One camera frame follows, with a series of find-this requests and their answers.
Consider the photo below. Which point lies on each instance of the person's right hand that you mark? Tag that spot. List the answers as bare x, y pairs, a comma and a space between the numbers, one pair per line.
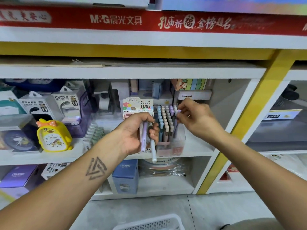
201, 119

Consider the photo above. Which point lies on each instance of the person's left hand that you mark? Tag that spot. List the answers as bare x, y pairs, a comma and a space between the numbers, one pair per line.
128, 136

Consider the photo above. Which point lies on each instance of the bundle of lilac grey packets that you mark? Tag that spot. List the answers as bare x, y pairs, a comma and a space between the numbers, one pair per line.
144, 136

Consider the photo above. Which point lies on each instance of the white shelf with yellow trim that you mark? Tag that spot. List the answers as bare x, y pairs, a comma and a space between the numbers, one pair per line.
158, 73

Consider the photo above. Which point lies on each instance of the white plastic basket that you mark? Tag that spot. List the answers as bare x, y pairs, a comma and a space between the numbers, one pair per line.
144, 222

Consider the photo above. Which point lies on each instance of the person's right forearm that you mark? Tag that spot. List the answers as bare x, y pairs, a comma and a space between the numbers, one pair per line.
264, 182

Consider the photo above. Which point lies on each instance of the person's left forearm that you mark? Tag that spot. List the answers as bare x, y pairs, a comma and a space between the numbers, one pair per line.
52, 196

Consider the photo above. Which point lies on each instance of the white long box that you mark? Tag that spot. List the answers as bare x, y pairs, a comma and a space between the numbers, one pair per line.
194, 94

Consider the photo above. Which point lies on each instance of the white refill display box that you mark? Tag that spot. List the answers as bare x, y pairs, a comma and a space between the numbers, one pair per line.
139, 105

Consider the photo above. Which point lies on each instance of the clear plastic tray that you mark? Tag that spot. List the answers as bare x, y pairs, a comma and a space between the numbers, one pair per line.
93, 136

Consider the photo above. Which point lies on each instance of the pastel sticky notes pack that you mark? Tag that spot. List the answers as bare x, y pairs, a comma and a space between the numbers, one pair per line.
192, 84

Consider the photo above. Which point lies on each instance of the blue small carton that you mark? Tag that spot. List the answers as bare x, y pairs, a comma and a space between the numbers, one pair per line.
125, 177

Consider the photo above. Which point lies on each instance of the clear pink label box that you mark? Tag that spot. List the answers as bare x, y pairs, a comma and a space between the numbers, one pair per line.
172, 150

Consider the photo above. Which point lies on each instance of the purple translucent container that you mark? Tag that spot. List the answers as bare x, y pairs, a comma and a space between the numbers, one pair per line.
85, 126

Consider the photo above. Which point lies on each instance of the tape dispenser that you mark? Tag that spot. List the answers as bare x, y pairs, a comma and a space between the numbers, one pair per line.
101, 100

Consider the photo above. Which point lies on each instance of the white tall box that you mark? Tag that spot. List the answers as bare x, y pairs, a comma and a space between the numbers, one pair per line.
120, 92

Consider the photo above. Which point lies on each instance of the stack of wrapped discs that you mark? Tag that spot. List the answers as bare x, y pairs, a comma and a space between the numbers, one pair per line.
164, 168

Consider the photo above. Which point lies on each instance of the grey digital clock box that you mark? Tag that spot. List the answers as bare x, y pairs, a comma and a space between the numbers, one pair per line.
151, 88

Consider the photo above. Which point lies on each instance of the flat cardboard sheets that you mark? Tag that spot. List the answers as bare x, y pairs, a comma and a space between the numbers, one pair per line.
192, 63

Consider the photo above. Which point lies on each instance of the red white flat box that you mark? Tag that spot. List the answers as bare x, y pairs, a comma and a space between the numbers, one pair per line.
229, 173

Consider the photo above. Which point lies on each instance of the white hanging accessory box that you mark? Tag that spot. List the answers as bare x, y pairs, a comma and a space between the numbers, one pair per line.
37, 106
67, 103

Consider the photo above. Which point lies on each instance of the yellow alarm clock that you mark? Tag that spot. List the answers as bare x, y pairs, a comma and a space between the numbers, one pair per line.
54, 137

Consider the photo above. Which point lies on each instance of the plastic wrapped items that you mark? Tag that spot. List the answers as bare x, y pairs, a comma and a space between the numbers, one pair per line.
290, 166

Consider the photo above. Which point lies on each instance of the clear boxed dark clock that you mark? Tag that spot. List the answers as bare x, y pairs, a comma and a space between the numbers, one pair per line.
18, 136

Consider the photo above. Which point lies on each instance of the purple box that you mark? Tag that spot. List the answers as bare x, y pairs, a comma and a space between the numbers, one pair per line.
18, 178

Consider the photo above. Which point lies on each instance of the blue printed box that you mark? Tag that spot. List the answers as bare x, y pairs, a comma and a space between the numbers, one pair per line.
240, 6

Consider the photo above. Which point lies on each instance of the teal white box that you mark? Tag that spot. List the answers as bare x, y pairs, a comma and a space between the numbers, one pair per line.
9, 104

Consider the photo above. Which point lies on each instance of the red banner strip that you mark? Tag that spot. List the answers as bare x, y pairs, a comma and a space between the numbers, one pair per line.
72, 19

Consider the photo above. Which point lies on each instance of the white printed box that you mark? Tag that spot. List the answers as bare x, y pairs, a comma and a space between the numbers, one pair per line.
72, 1

